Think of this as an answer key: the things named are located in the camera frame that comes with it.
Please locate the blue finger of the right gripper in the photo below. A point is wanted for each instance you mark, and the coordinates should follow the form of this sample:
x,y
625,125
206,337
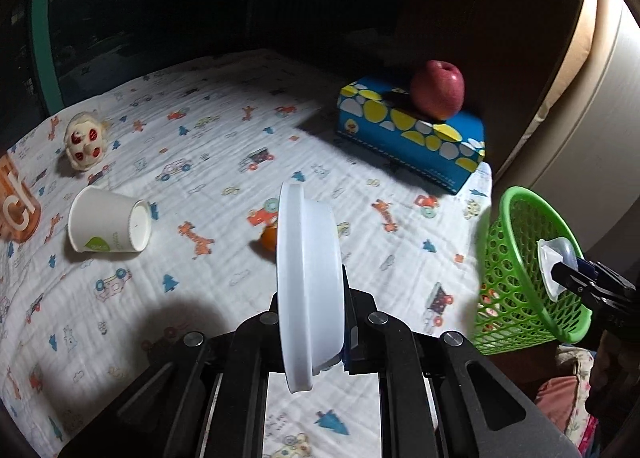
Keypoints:
x,y
576,280
600,274

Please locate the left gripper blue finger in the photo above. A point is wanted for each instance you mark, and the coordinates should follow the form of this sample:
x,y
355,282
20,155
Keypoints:
x,y
351,325

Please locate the clear round plastic container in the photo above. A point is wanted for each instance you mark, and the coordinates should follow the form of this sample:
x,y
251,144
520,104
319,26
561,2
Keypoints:
x,y
550,253

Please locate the white plastic lid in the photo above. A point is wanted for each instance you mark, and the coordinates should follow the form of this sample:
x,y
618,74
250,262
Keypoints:
x,y
310,287

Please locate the white paper cup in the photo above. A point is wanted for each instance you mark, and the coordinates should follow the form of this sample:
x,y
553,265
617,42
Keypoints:
x,y
106,222

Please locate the orange snack wrapper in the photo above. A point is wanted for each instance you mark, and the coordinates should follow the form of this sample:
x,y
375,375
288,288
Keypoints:
x,y
489,305

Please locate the green plastic mesh basket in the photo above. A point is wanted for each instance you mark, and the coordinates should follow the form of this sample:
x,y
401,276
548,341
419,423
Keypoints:
x,y
527,317

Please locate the red apple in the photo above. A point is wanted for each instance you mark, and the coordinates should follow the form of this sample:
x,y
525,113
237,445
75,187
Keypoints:
x,y
437,90

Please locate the blue yellow tissue box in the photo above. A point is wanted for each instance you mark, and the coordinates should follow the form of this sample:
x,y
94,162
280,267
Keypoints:
x,y
446,153

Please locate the cartoon print white blanket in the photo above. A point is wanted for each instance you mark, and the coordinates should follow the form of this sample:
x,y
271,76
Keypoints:
x,y
208,144

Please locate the white red plush toy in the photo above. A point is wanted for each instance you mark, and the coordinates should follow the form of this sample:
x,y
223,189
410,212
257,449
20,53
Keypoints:
x,y
85,141

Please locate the pink transparent water bottle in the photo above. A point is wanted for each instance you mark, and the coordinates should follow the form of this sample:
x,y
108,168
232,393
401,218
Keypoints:
x,y
20,210

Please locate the green window frame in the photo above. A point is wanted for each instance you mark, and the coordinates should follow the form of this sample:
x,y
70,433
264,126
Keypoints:
x,y
48,89

